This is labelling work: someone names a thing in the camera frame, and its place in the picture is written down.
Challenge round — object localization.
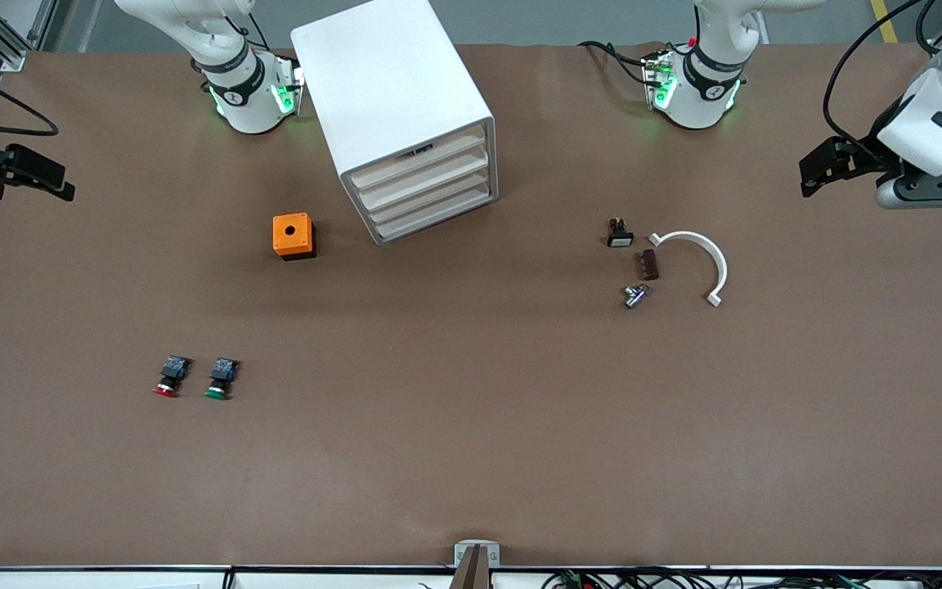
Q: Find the green mushroom push button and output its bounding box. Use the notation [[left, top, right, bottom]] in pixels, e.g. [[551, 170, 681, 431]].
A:
[[204, 357, 240, 401]]

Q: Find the tangled black cable bundle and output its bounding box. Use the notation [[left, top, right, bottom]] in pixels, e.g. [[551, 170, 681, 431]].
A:
[[543, 567, 942, 589]]

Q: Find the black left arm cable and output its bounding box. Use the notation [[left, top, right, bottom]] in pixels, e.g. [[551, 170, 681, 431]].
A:
[[823, 0, 942, 160]]

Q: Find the black base cable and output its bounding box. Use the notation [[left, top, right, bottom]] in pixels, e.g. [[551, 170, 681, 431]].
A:
[[577, 39, 660, 87]]

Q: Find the red mushroom push button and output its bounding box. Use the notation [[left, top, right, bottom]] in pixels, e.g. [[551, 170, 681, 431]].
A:
[[152, 355, 191, 399]]

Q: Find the orange box with hole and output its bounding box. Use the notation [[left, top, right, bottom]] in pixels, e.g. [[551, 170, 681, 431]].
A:
[[272, 213, 317, 261]]

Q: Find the white plastic drawer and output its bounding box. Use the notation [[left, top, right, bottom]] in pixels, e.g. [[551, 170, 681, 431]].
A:
[[371, 178, 494, 241], [352, 125, 489, 192], [363, 160, 492, 226], [357, 143, 491, 209]]

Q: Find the grey metal mount bracket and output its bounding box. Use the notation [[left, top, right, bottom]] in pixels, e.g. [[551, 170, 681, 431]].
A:
[[454, 540, 501, 589]]

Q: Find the white curved plastic bracket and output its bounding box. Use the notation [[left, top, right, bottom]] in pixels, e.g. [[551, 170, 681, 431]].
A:
[[648, 231, 729, 308]]

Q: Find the brown table mat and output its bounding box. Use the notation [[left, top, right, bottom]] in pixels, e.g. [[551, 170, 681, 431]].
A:
[[0, 41, 942, 571]]

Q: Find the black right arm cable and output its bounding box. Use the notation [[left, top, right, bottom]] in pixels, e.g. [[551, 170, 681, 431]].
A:
[[0, 59, 60, 137]]

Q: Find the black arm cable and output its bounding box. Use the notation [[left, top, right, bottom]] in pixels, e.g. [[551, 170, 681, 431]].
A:
[[0, 59, 60, 137], [823, 0, 942, 160]]

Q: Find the white drawer cabinet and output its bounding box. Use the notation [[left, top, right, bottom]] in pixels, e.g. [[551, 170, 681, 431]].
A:
[[290, 0, 499, 246]]

